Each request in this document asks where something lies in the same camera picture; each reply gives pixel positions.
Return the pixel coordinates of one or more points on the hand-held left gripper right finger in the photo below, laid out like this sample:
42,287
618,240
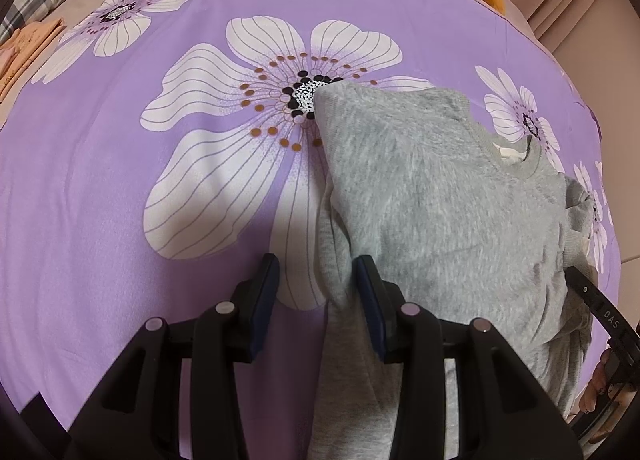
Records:
370,310

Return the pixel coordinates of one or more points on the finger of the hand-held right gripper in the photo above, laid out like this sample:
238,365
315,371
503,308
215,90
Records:
582,287

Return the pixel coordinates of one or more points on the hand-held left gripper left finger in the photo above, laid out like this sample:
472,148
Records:
264,310

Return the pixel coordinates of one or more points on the grey sweatshirt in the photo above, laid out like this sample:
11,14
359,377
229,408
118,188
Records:
440,200

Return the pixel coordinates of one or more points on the person's right hand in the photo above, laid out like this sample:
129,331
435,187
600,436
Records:
597,385

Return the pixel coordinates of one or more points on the purple floral blanket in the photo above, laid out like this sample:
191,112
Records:
100,164

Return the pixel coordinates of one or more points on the folded orange garment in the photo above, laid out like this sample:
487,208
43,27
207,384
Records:
30,47

